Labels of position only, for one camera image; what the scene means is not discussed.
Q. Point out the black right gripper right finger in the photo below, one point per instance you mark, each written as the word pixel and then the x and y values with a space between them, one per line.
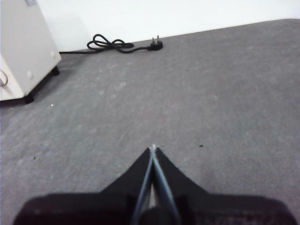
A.
pixel 211 208

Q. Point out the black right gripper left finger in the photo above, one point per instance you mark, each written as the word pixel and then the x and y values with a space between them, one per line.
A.
pixel 105 206

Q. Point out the oven timer knob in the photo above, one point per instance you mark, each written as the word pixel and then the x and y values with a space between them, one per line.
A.
pixel 2 80

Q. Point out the cream Toshiba toaster oven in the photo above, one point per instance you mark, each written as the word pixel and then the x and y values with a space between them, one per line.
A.
pixel 28 47

